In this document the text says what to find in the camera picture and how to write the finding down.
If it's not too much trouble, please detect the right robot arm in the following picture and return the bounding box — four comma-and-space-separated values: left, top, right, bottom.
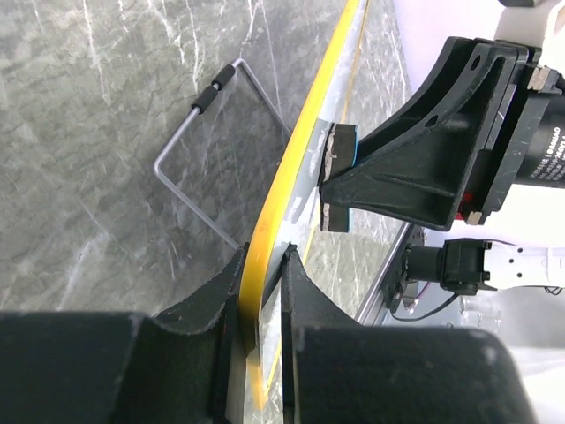
319, 1, 564, 314

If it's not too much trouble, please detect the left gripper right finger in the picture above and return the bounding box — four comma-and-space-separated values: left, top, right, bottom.
281, 246, 537, 423

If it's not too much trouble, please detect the aluminium mounting rail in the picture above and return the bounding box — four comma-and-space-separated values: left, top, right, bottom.
355, 223, 413, 326

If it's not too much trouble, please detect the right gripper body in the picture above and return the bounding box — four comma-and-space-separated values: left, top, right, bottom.
458, 47, 564, 223

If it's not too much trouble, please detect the yellow framed whiteboard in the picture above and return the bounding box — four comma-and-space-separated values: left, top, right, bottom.
237, 0, 410, 412

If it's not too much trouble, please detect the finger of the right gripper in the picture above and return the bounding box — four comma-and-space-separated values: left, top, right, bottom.
357, 37, 530, 177
320, 124, 472, 230

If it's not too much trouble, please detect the wire whiteboard stand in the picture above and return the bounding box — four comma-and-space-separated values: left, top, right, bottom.
153, 57, 291, 247

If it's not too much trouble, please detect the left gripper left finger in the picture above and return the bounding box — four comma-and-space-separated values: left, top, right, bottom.
1, 246, 247, 423

